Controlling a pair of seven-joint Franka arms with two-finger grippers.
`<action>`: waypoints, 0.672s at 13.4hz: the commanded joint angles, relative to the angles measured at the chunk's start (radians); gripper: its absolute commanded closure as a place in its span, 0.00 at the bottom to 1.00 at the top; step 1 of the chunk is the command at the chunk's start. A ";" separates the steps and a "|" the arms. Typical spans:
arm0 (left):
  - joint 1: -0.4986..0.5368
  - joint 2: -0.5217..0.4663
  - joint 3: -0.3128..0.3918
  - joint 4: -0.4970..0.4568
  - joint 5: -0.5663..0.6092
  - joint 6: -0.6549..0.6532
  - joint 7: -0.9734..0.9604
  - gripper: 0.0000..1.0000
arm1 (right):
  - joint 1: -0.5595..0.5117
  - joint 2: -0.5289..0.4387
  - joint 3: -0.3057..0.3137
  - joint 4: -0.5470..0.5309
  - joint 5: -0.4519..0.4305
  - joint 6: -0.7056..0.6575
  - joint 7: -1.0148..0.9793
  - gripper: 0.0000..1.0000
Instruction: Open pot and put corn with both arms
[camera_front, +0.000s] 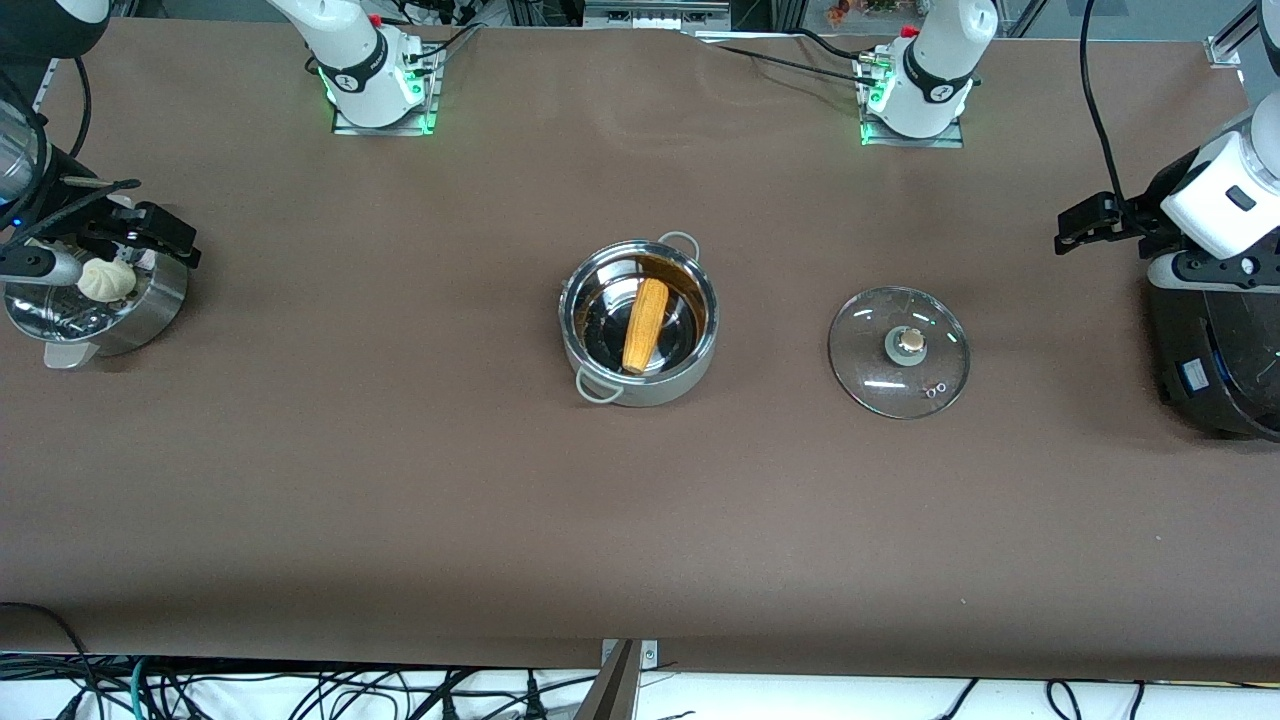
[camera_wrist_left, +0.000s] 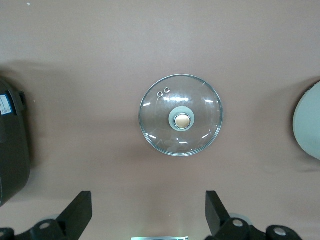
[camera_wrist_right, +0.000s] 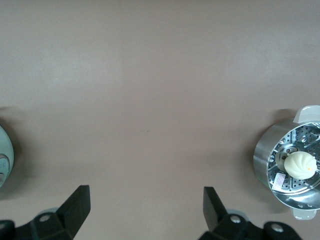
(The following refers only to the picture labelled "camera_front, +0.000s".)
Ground black left arm hanging cable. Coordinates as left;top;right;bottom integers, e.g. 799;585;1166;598
1078;0;1131;206

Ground steel steamer pot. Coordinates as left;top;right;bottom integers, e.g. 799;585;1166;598
4;240;190;370

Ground black looped floor cable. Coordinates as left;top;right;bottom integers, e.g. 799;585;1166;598
0;600;101;720

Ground black left base cable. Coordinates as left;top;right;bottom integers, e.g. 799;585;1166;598
688;28;879;85

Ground metal table edge bracket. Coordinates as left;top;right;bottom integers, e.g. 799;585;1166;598
600;638;660;720

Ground black base cable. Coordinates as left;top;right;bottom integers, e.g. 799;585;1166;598
688;28;879;85
398;18;487;67

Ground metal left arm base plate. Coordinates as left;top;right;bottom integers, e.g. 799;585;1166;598
858;55;967;150

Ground green floor cable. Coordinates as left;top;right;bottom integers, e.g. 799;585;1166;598
124;655;153;720

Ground black right arm hanging cable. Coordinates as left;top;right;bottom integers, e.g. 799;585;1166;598
62;55;95;161

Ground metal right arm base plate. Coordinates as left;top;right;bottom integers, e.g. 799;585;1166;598
331;44;442;137

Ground glass lid with bronze knob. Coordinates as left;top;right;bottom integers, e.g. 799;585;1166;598
827;286;972;420

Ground black right base cable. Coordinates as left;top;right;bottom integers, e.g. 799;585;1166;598
398;18;487;67

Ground aluminium perforated frame rail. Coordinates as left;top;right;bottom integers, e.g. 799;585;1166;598
22;50;61;136

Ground black round appliance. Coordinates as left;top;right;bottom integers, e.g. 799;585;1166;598
1146;245;1280;443

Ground black arm hanging cable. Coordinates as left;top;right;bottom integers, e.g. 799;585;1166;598
1078;0;1131;206
62;55;95;161

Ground aluminium frame corner profile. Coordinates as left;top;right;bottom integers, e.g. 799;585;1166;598
1204;0;1280;69

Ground yellow corn cob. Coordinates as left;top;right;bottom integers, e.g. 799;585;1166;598
621;277;671;376

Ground white steamed bun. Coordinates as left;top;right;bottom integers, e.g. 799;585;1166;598
78;257;139;304

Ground brown slanted strip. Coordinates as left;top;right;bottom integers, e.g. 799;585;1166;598
573;640;642;720

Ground brown table cover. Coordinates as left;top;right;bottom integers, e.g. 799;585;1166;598
0;14;1280;683

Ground grey metal background box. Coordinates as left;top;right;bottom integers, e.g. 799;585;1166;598
580;0;733;31

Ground steel pot with grey handles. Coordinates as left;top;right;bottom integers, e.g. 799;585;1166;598
558;229;721;407

